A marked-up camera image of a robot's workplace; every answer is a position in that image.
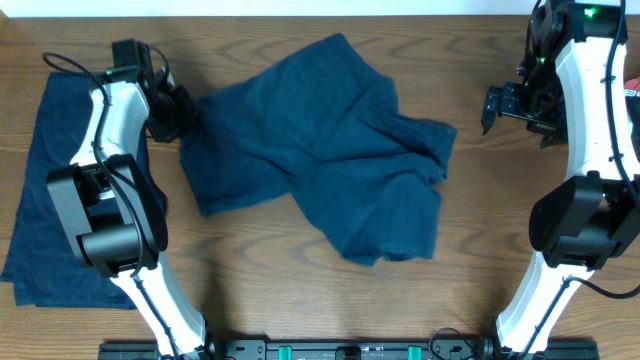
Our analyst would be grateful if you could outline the red black clothes pile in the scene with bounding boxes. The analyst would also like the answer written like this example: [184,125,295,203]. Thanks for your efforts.
[624,78,640,151]

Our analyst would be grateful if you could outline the dark navy garment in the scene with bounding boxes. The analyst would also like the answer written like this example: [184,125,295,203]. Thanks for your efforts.
[1,73,135,310]

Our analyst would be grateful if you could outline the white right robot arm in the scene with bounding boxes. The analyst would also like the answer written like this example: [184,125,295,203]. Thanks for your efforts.
[474,0,639,359]

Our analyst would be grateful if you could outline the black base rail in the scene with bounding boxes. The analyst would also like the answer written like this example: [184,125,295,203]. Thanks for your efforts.
[97,338,601,360]

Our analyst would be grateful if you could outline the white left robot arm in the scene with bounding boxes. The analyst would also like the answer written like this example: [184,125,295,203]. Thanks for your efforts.
[47,39,216,359]

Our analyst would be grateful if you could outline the dark blue shorts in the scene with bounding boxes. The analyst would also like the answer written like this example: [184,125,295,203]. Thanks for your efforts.
[180,34,457,266]

